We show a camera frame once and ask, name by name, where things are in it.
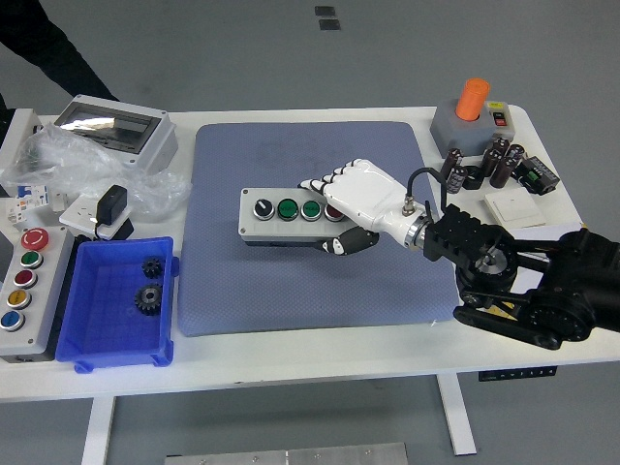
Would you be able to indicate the white wall switch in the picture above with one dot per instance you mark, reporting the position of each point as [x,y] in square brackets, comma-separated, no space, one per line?
[513,206]

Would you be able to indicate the black table control panel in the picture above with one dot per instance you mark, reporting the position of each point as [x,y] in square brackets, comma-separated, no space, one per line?
[513,374]

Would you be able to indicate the white plastic enclosure box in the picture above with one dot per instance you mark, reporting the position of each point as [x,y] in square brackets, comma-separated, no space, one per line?
[17,140]

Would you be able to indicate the grey enclosure with clear lid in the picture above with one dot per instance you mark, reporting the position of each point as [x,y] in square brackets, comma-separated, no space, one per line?
[155,145]

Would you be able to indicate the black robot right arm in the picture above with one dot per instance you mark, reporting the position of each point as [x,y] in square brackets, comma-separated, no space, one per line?
[557,295]

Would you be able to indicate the black cylindrical capacitor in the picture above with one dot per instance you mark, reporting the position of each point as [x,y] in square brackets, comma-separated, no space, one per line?
[490,164]
[450,162]
[500,144]
[501,174]
[456,181]

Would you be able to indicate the white wall socket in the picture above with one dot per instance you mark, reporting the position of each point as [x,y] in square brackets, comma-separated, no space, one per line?
[77,213]

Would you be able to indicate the blue plastic bin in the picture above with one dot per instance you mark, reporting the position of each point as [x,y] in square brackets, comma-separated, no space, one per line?
[111,334]

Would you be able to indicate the four-button grey control box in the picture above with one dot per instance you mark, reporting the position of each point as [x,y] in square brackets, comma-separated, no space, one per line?
[271,230]

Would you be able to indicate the grey switch box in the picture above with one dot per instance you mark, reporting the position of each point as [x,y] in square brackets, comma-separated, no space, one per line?
[448,131]

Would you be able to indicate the white and yellow carton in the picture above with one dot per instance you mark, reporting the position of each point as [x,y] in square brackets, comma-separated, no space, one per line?
[547,233]

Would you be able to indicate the large black gear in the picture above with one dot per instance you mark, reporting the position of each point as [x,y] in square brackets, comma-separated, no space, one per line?
[145,302]

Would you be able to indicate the grey-blue table mat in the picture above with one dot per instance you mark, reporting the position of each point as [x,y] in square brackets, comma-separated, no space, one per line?
[242,290]

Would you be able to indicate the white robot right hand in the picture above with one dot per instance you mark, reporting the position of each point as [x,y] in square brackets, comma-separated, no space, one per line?
[368,198]

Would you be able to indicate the white circuit breaker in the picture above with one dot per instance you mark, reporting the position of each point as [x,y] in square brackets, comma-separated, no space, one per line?
[26,196]

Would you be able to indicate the grey metal plate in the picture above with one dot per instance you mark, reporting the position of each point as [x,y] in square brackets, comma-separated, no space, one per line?
[290,455]

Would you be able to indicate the five-button grey control box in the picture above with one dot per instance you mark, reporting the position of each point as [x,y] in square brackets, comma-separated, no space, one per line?
[41,281]

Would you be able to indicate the orange cylinder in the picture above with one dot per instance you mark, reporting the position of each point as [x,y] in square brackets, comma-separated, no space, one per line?
[472,99]

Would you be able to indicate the black relay module green terminal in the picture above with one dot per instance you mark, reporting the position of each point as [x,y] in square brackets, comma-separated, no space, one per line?
[540,176]

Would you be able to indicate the person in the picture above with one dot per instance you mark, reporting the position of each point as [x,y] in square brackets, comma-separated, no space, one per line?
[43,43]

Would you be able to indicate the small black gear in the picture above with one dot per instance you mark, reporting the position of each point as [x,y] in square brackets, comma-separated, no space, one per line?
[152,267]

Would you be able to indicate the dark floor plate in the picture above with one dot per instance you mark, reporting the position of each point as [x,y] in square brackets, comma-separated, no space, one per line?
[324,11]
[329,25]

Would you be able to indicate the black power adapter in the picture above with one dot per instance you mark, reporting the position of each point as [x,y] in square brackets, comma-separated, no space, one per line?
[111,203]

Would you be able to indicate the white table leg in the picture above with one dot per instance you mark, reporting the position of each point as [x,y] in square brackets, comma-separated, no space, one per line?
[99,431]
[457,416]

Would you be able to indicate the clear plastic bag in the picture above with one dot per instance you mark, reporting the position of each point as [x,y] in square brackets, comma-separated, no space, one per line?
[82,162]

